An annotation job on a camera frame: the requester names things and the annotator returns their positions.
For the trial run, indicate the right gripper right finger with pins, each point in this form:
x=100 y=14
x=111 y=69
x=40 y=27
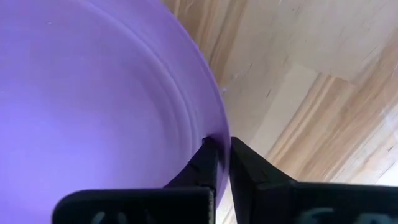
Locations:
x=280 y=202

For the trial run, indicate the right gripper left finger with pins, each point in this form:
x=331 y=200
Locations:
x=186 y=202

